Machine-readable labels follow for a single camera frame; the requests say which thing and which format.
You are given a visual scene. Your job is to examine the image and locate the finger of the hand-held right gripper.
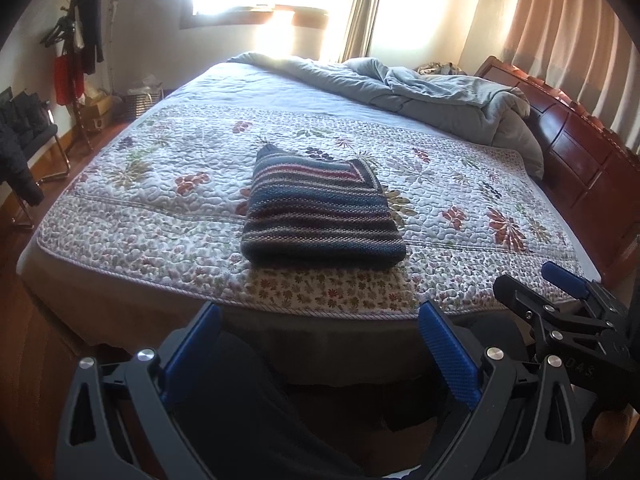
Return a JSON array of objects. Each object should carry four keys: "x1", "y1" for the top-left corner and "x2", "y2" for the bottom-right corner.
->
[
  {"x1": 492, "y1": 274, "x2": 618, "y2": 348},
  {"x1": 541, "y1": 261, "x2": 608, "y2": 316}
]

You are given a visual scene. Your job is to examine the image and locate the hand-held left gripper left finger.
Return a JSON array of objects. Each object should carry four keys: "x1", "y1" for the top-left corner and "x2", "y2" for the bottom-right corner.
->
[{"x1": 55, "y1": 301, "x2": 223, "y2": 480}]

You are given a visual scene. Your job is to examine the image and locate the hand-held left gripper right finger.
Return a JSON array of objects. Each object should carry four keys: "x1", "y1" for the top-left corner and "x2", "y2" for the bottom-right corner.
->
[{"x1": 417, "y1": 300, "x2": 586, "y2": 480}]

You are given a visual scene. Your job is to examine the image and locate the striped knit sweater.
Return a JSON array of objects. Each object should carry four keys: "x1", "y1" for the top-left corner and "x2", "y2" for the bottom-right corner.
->
[{"x1": 240, "y1": 144, "x2": 407, "y2": 267}]

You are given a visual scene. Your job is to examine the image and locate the red-brown wooden headboard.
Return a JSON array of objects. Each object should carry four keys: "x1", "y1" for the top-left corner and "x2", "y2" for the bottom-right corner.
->
[{"x1": 472, "y1": 55, "x2": 640, "y2": 286}]

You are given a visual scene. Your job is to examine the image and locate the brown bed base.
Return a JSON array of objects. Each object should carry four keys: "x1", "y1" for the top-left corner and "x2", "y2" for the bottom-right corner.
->
[{"x1": 17, "y1": 255, "x2": 506, "y2": 386}]

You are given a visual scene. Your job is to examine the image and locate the floral quilted bedspread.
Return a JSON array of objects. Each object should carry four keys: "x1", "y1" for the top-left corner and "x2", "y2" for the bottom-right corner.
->
[{"x1": 37, "y1": 104, "x2": 590, "y2": 322}]

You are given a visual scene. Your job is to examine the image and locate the grey duvet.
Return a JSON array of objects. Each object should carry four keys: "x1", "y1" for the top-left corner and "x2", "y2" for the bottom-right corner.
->
[{"x1": 227, "y1": 51, "x2": 546, "y2": 181}]

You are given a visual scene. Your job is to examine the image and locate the camouflage cloth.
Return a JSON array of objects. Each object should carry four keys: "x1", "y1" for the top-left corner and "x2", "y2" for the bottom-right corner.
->
[{"x1": 415, "y1": 61, "x2": 463, "y2": 77}]

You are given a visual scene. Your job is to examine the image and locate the black jacket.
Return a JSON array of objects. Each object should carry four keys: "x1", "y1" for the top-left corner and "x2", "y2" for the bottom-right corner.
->
[{"x1": 0, "y1": 122, "x2": 43, "y2": 206}]

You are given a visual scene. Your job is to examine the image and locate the wooden coat rack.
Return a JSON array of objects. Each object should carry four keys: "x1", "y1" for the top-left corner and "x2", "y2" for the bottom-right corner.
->
[{"x1": 40, "y1": 0, "x2": 96, "y2": 153}]

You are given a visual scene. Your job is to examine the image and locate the woven basket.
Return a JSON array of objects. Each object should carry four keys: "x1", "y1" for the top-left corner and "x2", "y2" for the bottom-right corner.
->
[{"x1": 125, "y1": 75, "x2": 165, "y2": 121}]

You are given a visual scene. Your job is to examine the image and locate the cardboard box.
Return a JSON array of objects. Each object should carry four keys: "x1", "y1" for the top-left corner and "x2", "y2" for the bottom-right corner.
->
[{"x1": 82, "y1": 92, "x2": 115, "y2": 133}]

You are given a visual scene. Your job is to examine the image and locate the beige pleated curtain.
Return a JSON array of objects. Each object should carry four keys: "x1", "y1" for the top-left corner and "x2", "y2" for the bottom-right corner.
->
[{"x1": 457, "y1": 0, "x2": 640, "y2": 151}]

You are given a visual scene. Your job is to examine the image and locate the light blue bed sheet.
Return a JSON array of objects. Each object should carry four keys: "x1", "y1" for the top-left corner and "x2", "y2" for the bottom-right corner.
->
[{"x1": 150, "y1": 60, "x2": 601, "y2": 281}]

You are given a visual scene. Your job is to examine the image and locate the black chair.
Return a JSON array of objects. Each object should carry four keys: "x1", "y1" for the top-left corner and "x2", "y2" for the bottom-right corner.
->
[{"x1": 0, "y1": 87, "x2": 71, "y2": 231}]

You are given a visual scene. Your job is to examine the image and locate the red hanging bag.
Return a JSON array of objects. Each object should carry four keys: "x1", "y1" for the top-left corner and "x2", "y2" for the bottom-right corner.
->
[{"x1": 54, "y1": 52, "x2": 86, "y2": 106}]

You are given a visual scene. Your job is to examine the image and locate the grey striped window curtain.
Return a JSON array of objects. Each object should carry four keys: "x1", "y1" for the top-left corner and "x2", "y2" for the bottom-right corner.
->
[{"x1": 340, "y1": 0, "x2": 391, "y2": 63}]

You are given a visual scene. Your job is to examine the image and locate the dark hanging coat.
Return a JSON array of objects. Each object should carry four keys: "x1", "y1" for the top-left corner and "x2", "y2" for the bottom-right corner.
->
[{"x1": 75, "y1": 0, "x2": 105, "y2": 75}]

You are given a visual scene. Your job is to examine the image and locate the white wall conduit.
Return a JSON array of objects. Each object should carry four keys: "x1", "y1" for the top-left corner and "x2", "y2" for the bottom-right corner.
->
[{"x1": 107, "y1": 0, "x2": 120, "y2": 96}]

